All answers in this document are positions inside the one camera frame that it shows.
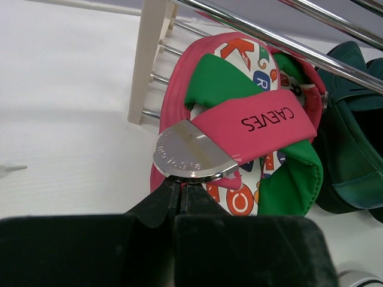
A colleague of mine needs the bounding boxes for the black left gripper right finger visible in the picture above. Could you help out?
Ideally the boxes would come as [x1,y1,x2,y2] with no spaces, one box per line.
[175,185,338,286]

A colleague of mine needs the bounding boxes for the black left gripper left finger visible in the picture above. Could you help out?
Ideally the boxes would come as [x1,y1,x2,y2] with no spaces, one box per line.
[1,180,180,286]

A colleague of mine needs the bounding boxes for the pink slipper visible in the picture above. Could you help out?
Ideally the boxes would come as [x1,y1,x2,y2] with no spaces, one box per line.
[159,32,326,216]

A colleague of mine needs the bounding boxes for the cream shoe shelf chrome bars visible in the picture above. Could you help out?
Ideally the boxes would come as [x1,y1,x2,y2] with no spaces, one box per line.
[127,1,382,124]

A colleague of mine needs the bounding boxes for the left red canvas sneaker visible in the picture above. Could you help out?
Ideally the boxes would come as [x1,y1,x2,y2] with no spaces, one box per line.
[339,270,382,287]

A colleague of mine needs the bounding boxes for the right black canvas sneaker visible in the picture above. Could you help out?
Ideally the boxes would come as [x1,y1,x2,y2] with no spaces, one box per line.
[0,165,28,178]

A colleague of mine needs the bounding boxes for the left dark green loafer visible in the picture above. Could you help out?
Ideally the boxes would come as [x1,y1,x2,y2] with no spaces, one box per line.
[311,41,383,224]

